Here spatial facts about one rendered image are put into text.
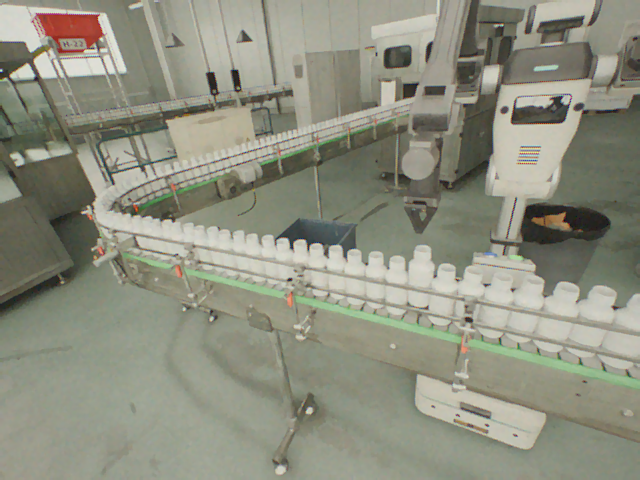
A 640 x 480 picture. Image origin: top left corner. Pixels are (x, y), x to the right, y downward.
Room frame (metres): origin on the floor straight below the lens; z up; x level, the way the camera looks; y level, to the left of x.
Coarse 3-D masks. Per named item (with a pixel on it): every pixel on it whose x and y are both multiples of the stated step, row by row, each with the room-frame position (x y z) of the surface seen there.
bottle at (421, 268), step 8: (416, 248) 0.63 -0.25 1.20; (424, 248) 0.63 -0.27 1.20; (416, 256) 0.62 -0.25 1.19; (424, 256) 0.60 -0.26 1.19; (416, 264) 0.61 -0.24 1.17; (424, 264) 0.60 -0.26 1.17; (432, 264) 0.61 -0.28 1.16; (416, 272) 0.60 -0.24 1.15; (424, 272) 0.59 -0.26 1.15; (432, 272) 0.60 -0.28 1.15; (416, 280) 0.60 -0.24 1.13; (424, 280) 0.59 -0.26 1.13; (408, 296) 0.62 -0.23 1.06; (416, 296) 0.60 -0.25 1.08; (424, 296) 0.59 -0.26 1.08; (416, 304) 0.60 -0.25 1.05; (424, 304) 0.59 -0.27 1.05
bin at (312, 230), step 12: (288, 228) 1.35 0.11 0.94; (300, 228) 1.45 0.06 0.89; (312, 228) 1.42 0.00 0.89; (324, 228) 1.39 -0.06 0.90; (336, 228) 1.35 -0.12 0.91; (348, 228) 1.32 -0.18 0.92; (276, 240) 1.25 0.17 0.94; (288, 240) 1.34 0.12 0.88; (312, 240) 1.43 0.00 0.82; (324, 240) 1.39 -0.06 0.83; (336, 240) 1.36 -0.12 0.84; (348, 240) 1.22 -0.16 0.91
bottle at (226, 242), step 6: (222, 234) 0.92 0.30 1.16; (228, 234) 0.92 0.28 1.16; (222, 240) 0.91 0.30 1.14; (228, 240) 0.92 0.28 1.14; (222, 246) 0.91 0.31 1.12; (228, 246) 0.91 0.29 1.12; (222, 258) 0.92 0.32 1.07; (228, 258) 0.90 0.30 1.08; (234, 258) 0.91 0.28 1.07; (228, 264) 0.90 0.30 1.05; (234, 264) 0.91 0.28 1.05; (228, 270) 0.91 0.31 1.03
